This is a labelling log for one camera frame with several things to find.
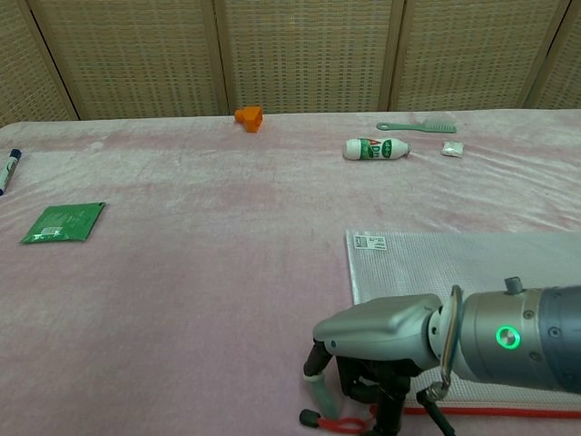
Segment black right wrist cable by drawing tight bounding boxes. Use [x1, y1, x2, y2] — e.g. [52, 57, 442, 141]
[416, 285, 465, 436]

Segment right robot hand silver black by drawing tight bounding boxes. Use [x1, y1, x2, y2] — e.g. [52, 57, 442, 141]
[299, 292, 445, 436]

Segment silver mesh zipper pouch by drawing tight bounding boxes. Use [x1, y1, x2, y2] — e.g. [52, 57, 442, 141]
[298, 229, 581, 433]

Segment blue white marker pen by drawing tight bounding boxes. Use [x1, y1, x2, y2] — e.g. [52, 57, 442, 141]
[0, 148, 25, 198]

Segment woven bamboo folding screen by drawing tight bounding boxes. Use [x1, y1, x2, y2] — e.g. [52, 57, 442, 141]
[0, 0, 581, 129]

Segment small white sachet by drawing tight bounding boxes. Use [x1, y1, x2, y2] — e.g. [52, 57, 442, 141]
[439, 140, 466, 160]

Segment orange plastic block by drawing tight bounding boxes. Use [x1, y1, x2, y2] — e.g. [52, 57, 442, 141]
[233, 106, 265, 134]

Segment green plastic comb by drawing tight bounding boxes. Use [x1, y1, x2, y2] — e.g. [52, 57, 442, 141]
[376, 118, 458, 135]

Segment green foil packet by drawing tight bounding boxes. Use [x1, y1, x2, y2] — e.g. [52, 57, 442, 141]
[19, 202, 108, 245]

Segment pink tablecloth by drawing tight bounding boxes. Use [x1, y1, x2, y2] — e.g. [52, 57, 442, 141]
[0, 107, 581, 436]

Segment white green small bottle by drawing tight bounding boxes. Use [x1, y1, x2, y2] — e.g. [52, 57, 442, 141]
[343, 137, 412, 162]

